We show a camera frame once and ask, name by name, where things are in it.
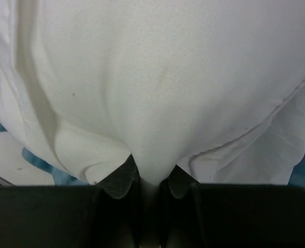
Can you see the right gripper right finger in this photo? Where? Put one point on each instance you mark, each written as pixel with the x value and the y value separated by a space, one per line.
pixel 180 182

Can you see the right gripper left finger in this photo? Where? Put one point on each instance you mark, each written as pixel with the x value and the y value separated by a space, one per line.
pixel 119 182

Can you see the white pillow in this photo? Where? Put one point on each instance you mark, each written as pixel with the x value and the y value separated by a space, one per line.
pixel 217 87

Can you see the blue patterned pillowcase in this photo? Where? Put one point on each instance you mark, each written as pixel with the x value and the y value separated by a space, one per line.
pixel 62 178

